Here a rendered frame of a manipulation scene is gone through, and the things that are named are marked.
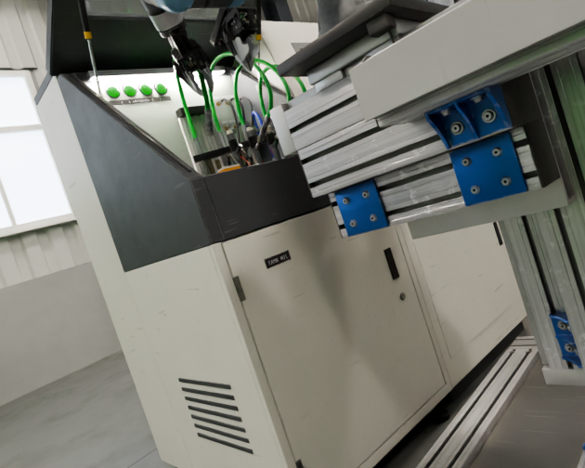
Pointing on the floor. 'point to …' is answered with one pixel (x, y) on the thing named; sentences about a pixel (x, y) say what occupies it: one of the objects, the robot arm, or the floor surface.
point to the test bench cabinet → (231, 363)
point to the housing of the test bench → (110, 273)
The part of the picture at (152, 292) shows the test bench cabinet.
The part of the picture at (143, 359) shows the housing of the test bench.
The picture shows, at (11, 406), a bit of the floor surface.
